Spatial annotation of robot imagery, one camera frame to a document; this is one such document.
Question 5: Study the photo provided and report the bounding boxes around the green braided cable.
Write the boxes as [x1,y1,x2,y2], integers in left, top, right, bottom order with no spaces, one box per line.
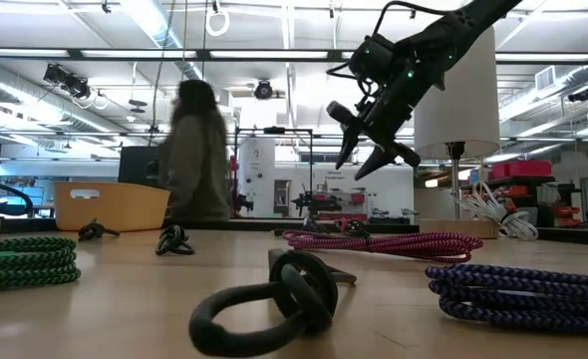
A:
[0,235,82,292]

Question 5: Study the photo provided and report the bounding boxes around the purple braided cable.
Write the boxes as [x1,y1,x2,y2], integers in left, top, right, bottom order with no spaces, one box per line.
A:
[424,263,588,335]

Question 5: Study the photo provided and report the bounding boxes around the thick black cable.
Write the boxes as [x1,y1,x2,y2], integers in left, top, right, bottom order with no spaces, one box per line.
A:
[188,247,358,359]

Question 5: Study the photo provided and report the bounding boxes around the red storage bins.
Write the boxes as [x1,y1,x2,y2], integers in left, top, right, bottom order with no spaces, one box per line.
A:
[490,159,553,180]

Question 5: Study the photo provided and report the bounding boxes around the white lamp cord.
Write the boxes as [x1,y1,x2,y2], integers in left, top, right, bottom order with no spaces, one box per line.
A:
[450,179,539,242]

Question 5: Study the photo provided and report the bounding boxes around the black overhead light bar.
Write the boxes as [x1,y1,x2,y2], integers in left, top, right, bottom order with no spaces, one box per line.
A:
[0,47,588,65]

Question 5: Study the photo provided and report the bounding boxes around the black cable loop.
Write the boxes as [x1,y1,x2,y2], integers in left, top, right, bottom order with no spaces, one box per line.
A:
[0,174,35,217]

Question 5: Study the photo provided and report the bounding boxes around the black monitor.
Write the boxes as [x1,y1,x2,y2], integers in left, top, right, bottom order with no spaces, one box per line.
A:
[118,146,164,186]

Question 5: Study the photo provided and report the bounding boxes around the red and black cable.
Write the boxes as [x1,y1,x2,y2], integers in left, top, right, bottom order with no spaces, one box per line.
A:
[333,217,373,238]

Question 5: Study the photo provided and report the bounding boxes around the thin black cable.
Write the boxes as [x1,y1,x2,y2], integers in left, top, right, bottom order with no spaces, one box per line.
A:
[77,217,122,243]
[154,223,196,257]

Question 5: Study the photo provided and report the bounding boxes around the yellow plastic bin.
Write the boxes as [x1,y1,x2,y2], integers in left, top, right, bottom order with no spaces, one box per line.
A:
[52,180,171,233]

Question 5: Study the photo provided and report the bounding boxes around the black shelf rack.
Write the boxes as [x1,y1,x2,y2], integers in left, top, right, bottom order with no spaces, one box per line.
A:
[460,174,582,230]

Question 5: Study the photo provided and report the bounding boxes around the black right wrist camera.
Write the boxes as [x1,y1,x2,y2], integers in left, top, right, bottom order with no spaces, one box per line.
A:
[349,33,396,82]

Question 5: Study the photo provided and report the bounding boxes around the white hanging ring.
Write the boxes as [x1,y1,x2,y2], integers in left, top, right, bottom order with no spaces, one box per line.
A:
[204,7,231,38]

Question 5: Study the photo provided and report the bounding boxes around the silver ceiling duct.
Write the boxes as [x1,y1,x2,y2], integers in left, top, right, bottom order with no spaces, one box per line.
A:
[119,0,205,81]

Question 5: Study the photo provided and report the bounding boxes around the person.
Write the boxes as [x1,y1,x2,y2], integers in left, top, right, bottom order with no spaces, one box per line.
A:
[157,79,233,223]

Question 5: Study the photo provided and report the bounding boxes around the pink braided cable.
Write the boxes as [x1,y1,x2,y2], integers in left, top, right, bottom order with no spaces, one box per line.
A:
[281,228,484,264]

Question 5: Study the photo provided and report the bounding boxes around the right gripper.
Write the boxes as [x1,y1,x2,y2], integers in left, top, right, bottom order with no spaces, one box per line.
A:
[327,69,447,181]

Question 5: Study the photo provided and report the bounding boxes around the white shade table lamp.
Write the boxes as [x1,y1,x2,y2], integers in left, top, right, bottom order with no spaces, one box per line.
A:
[413,24,501,239]

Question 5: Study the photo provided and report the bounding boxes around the black background frame rig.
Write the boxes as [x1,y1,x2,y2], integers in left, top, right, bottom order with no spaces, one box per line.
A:
[231,126,315,220]

